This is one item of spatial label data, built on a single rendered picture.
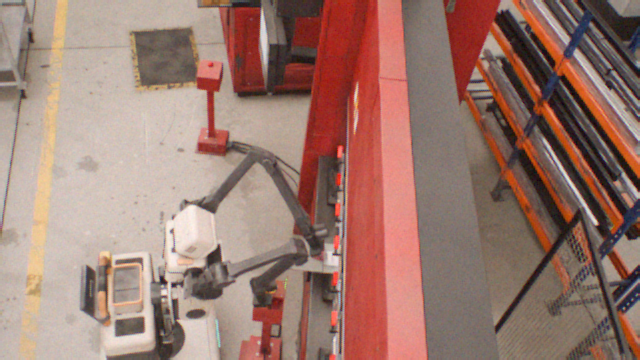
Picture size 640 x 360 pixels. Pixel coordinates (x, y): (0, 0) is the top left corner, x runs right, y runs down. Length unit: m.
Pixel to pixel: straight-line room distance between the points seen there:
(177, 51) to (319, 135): 2.57
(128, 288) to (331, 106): 1.49
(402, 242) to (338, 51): 1.77
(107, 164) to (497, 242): 3.08
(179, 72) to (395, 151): 3.99
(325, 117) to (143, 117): 2.14
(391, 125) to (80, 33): 4.64
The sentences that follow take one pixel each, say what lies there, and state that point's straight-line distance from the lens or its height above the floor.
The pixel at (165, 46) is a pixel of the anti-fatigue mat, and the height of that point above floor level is 0.01.
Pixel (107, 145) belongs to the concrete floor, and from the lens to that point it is 5.12.
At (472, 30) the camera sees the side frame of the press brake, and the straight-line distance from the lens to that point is 3.26.
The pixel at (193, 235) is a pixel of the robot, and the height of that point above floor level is 1.39.
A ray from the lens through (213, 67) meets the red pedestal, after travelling 4.51.
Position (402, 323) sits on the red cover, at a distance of 1.56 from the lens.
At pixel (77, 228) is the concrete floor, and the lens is 4.63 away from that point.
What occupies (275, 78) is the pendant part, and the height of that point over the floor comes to 1.34.
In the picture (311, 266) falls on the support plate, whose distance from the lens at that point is 3.15.
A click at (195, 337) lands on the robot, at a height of 0.28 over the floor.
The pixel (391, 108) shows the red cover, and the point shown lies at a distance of 2.05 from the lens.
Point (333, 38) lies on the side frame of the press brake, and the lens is 3.24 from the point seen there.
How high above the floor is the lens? 3.63
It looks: 48 degrees down
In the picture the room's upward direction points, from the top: 10 degrees clockwise
